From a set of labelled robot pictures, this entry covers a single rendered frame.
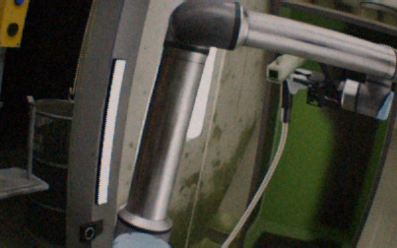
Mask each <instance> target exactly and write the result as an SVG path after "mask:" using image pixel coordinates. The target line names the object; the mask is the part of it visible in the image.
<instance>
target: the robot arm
mask: <svg viewBox="0 0 397 248"><path fill-rule="evenodd" d="M241 46H246V47H253V48H259V49H264V50H266V51H271V52H276V53H282V54H288V55H292V56H294V57H299V58H305V59H310V60H313V61H315V62H318V63H319V65H320V68H321V70H322V71H323V74H320V73H317V72H313V71H309V70H307V69H296V70H295V73H294V74H290V78H291V79H290V80H288V79H286V80H287V82H288V87H289V92H290V93H291V94H295V93H297V91H298V89H302V90H305V89H306V87H308V90H307V92H306V93H307V101H306V104H309V105H313V106H316V107H320V108H322V106H327V107H330V108H334V109H337V110H340V108H345V109H348V110H351V111H355V112H357V113H361V114H364V115H367V116H370V117H375V118H379V119H382V120H385V119H386V118H387V117H388V113H389V109H390V105H391V103H392V102H391V101H392V99H393V97H392V96H393V95H394V93H393V92H391V91H390V89H391V84H392V82H394V83H397V50H396V49H394V48H392V47H390V46H388V45H380V44H375V43H371V42H369V41H367V40H363V39H359V38H355V37H353V36H350V35H346V34H341V33H339V32H337V31H330V30H327V29H325V28H321V27H316V26H312V25H310V24H306V23H301V22H296V21H293V20H291V19H286V18H281V17H276V16H271V15H269V14H264V13H259V12H254V11H249V10H246V9H245V8H244V7H243V6H242V5H241V3H239V2H233V1H229V0H186V1H184V2H183V3H180V4H179V5H178V6H177V7H176V8H175V9H174V10H173V11H172V12H171V14H170V15H169V18H168V27H167V30H166V34H165V40H164V44H163V48H162V53H161V56H160V60H159V64H158V67H157V72H156V76H155V78H154V82H153V86H152V90H151V94H150V98H149V102H148V106H147V110H146V114H145V118H144V122H143V130H142V134H141V138H140V142H139V146H138V150H137V153H136V161H135V164H134V168H133V172H132V174H133V176H132V180H131V183H130V187H129V188H130V191H129V194H128V198H127V200H128V202H127V204H126V205H124V206H122V207H120V208H119V210H118V213H117V219H116V226H115V227H114V231H113V236H114V238H113V241H112V242H113V245H112V247H111V248H170V247H169V245H168V238H169V235H170V232H171V229H172V222H171V220H170V219H169V217H168V214H167V211H168V208H169V204H170V201H171V197H172V194H173V193H172V190H173V187H174V183H175V180H176V177H177V173H178V169H179V166H180V163H181V159H182V155H183V148H184V144H185V140H186V137H187V133H188V129H189V125H190V122H191V118H192V114H193V110H194V107H195V103H196V99H197V95H198V92H199V89H200V85H201V82H202V78H203V74H204V70H205V67H206V63H207V60H208V57H209V54H210V50H211V48H216V49H222V50H228V51H235V50H236V49H237V48H240V47H241ZM332 65H334V66H336V67H341V68H346V69H350V70H355V71H357V72H360V73H365V74H366V80H365V84H363V83H359V82H355V81H351V80H347V81H346V82H344V81H341V84H340V87H339V81H338V78H337V77H336V74H335V72H334V69H333V66H332ZM311 101H312V102H314V101H315V102H318V104H317V105H316V104H312V103H310V102H311Z"/></svg>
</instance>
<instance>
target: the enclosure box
mask: <svg viewBox="0 0 397 248"><path fill-rule="evenodd" d="M273 3H274V5H273V16H276V17H281V18H286V19H291V20H293V21H296V22H301V23H306V24H310V25H312V26H316V27H321V28H325V29H327V30H330V31H337V32H339V33H341V34H346V35H350V36H353V37H355V38H359V39H363V40H367V41H369V42H371V43H375V44H380V45H388V46H390V47H392V48H394V49H396V50H397V28H396V27H393V26H391V25H386V24H384V23H381V22H376V21H374V20H370V19H366V18H364V17H358V16H356V15H353V14H347V13H345V12H340V11H336V10H334V9H327V8H325V7H321V6H315V5H312V4H308V3H302V2H299V1H294V0H273ZM332 66H333V69H334V72H335V74H336V77H337V78H338V81H339V87H340V84H341V81H344V82H346V81H347V80H351V81H355V82H359V83H363V84H365V80H366V74H365V73H360V72H357V71H355V70H350V69H346V68H341V67H336V66H334V65H332ZM281 83H282V82H281ZM307 90H308V87H306V89H305V90H302V89H298V91H297V93H295V94H294V96H293V106H292V107H291V122H289V123H288V129H287V135H286V140H285V146H284V149H283V152H282V154H281V157H280V158H279V160H278V163H277V165H276V167H275V169H274V170H273V172H272V175H271V177H270V179H269V182H268V184H267V186H266V188H265V189H264V191H263V192H262V194H261V196H260V198H259V200H258V201H257V203H256V204H255V206H254V208H253V209H252V211H251V213H250V214H249V215H248V217H247V219H246V220H245V221H244V223H243V225H242V227H241V232H240V237H239V242H238V247H237V248H356V247H357V245H358V242H359V240H360V237H361V235H362V232H363V229H364V225H365V222H366V219H367V217H368V214H369V212H370V209H371V206H372V204H373V200H374V196H375V193H376V190H377V188H378V185H379V180H380V177H381V174H382V171H383V166H384V163H385V162H386V156H387V154H388V148H389V146H390V140H391V138H392V132H393V130H394V124H395V118H396V113H397V83H394V82H392V84H391V89H390V91H391V92H393V93H394V95H393V96H392V97H393V99H392V101H391V102H392V103H391V105H390V109H389V113H388V117H387V118H386V119H385V120H382V119H379V118H375V117H370V116H367V115H364V114H361V113H357V112H355V111H351V110H348V109H345V108H340V110H337V109H334V108H330V107H327V106H322V108H320V107H316V106H313V105H309V104H306V101H307V93H306V92H307ZM281 96H282V86H281V84H275V83H271V82H267V81H266V88H265V94H264V100H263V113H262V119H261V125H260V132H259V138H258V144H257V151H256V157H255V162H254V168H253V175H252V180H251V185H250V187H249V193H248V198H247V205H246V211H247V210H248V208H249V206H250V205H251V203H252V202H253V200H254V197H255V195H256V193H257V192H258V190H259V188H260V186H261V185H262V183H263V181H264V179H265V177H266V175H267V173H268V172H269V169H270V167H271V165H272V163H273V161H274V159H275V157H276V155H277V150H278V147H279V146H280V142H281V138H282V131H283V122H282V121H281V114H282V108H281ZM246 211H245V212H246Z"/></svg>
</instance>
